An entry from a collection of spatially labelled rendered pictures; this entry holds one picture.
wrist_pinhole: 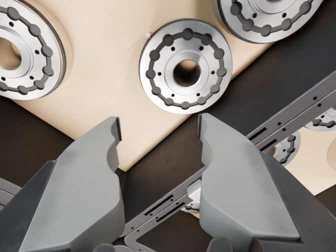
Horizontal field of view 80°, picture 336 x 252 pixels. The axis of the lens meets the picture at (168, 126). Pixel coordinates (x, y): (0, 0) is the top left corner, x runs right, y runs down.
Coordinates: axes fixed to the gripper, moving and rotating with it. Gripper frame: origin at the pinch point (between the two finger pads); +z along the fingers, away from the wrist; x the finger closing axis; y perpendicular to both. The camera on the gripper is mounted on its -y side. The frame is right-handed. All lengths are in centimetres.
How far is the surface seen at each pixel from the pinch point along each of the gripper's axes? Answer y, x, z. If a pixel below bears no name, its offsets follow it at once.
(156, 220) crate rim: 15.6, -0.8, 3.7
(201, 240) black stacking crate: 30.4, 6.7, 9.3
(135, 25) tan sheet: -4.1, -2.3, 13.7
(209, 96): 3.2, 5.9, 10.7
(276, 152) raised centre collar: 11.5, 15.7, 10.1
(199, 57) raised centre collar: -1.4, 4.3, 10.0
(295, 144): 10.5, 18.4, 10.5
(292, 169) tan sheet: 18.4, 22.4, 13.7
